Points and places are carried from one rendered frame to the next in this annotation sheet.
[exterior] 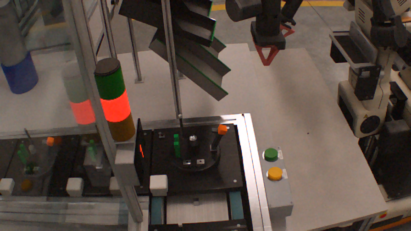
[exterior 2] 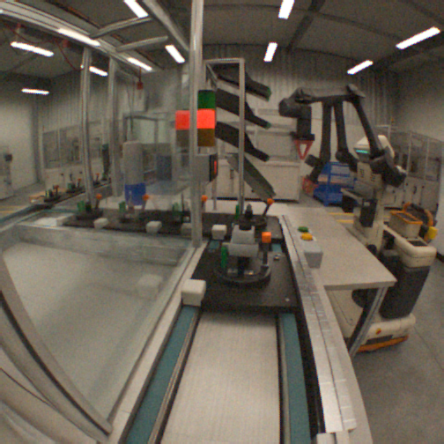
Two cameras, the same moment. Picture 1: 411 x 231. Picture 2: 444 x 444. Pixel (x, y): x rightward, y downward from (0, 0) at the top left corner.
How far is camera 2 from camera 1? 0.49 m
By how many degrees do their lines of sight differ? 23
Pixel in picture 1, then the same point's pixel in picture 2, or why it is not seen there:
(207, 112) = not seen: hidden behind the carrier
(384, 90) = (380, 224)
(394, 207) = (387, 326)
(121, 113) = (209, 122)
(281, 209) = (313, 256)
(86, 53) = (196, 77)
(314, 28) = not seen: hidden behind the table
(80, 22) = (197, 59)
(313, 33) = not seen: hidden behind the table
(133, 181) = (204, 176)
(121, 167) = (199, 159)
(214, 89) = (265, 196)
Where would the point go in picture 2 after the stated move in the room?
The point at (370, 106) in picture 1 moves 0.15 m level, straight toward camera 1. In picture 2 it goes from (370, 235) to (366, 244)
